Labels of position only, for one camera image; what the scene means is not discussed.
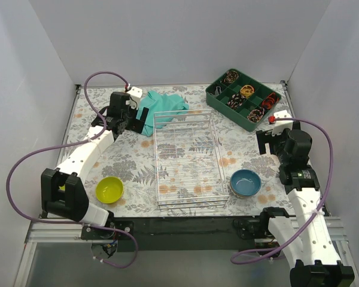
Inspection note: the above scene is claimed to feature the teal cloth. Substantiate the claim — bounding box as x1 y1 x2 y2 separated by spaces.
136 90 189 137

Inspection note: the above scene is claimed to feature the lime green bowl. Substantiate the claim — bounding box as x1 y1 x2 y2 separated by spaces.
95 176 124 204

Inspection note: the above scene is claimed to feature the white wire dish rack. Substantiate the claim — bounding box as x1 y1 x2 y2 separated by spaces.
153 109 229 210

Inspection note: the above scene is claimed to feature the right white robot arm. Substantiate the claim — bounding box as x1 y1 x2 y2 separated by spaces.
256 128 355 286

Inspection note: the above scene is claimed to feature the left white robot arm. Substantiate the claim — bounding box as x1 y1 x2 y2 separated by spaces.
41 87 149 239

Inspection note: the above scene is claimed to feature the pink black rolled sock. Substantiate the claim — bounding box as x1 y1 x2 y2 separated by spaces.
247 107 265 123

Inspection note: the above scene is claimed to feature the red black rolled sock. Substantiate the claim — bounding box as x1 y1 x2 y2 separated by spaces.
260 92 279 110

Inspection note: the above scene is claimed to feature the black white rolled sock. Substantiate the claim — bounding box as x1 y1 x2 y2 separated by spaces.
226 93 246 110

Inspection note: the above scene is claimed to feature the blue ceramic bowl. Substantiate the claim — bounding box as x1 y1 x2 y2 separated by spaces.
230 169 261 197

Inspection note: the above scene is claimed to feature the yellow rolled sock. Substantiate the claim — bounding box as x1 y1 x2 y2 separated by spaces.
239 84 255 99

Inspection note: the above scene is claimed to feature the green divided organizer tray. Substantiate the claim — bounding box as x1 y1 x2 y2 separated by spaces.
205 68 282 132

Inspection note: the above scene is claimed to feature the floral patterned table mat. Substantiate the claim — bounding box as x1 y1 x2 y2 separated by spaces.
46 84 325 218

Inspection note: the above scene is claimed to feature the grey black folded sock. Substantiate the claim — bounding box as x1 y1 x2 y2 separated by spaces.
213 86 224 97

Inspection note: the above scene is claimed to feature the brown patterned rolled sock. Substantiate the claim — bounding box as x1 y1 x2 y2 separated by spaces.
221 69 239 86

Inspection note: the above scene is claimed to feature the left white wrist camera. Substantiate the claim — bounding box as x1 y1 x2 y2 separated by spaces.
127 87 143 109

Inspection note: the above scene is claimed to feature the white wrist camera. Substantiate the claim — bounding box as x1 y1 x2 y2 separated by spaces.
268 110 293 136
127 87 143 109

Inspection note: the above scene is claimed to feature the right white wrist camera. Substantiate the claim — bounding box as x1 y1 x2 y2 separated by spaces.
268 110 293 136

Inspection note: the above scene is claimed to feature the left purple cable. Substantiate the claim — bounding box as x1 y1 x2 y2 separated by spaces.
6 71 138 268

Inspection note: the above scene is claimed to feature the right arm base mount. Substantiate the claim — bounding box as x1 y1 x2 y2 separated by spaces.
233 207 290 249

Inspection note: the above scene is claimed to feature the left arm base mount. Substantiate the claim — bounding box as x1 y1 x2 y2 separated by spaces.
80 219 135 259

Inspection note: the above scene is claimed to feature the aluminium frame rail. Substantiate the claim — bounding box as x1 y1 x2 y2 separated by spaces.
25 216 348 243

